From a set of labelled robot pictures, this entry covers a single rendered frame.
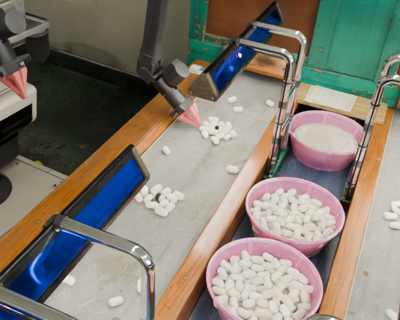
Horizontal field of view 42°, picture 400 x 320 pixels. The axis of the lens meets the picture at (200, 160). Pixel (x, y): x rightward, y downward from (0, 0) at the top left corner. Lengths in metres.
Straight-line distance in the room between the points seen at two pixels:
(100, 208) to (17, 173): 1.46
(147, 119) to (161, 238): 0.54
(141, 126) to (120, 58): 1.82
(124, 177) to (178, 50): 2.30
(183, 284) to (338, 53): 1.14
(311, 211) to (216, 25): 0.94
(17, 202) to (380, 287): 1.42
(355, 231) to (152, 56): 0.79
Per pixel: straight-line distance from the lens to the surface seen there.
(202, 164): 1.58
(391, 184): 1.67
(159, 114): 1.76
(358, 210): 1.49
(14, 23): 1.32
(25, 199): 2.20
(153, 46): 1.64
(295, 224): 1.45
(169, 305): 1.16
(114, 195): 0.93
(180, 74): 1.64
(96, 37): 3.55
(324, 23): 1.98
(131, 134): 1.65
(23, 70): 1.38
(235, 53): 1.44
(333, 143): 1.80
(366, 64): 2.01
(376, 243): 1.45
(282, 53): 1.43
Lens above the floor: 1.67
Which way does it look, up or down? 35 degrees down
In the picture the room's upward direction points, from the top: 5 degrees clockwise
